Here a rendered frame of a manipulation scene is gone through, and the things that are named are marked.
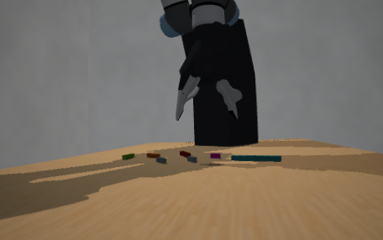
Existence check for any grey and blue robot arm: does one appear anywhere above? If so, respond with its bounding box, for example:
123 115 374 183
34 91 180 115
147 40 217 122
160 0 239 75

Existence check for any turquoise rod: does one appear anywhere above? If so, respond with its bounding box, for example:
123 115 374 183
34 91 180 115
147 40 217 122
231 155 281 161

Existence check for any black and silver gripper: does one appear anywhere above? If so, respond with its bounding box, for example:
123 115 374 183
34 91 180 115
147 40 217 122
176 22 242 121

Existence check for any magenta rod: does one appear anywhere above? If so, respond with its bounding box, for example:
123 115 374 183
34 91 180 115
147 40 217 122
210 154 221 159

